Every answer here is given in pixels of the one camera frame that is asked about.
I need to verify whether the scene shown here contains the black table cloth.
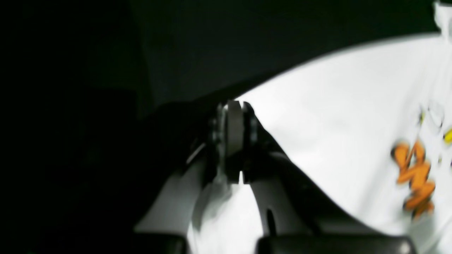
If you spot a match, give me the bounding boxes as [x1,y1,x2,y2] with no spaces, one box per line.
[1,0,439,118]

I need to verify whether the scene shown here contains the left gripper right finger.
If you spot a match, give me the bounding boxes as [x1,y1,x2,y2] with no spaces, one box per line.
[242,102,416,254]

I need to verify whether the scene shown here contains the white printed t-shirt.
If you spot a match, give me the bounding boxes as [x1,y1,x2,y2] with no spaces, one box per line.
[187,0,452,254]

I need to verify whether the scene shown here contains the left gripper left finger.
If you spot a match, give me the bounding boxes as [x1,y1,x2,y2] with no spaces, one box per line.
[134,100,244,254]

